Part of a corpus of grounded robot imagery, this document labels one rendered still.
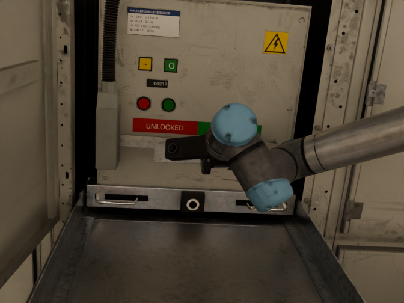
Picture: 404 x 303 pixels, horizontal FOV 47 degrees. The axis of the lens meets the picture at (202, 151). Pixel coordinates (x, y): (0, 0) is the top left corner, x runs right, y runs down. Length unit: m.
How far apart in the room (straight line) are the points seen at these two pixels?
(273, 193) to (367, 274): 0.62
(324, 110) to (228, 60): 0.26
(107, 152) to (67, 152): 0.13
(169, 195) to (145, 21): 0.43
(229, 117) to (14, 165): 0.47
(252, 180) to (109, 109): 0.39
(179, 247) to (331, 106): 0.49
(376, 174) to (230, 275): 0.46
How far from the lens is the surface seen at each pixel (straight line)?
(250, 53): 1.14
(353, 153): 0.86
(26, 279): 1.31
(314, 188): 1.21
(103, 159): 1.07
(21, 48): 1.01
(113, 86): 1.05
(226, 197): 1.21
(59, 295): 0.93
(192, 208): 1.19
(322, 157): 0.88
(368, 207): 1.26
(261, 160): 0.80
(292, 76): 1.17
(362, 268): 1.34
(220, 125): 0.78
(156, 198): 1.20
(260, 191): 0.80
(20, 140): 1.03
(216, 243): 1.12
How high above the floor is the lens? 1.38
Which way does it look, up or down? 18 degrees down
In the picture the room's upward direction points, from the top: 5 degrees clockwise
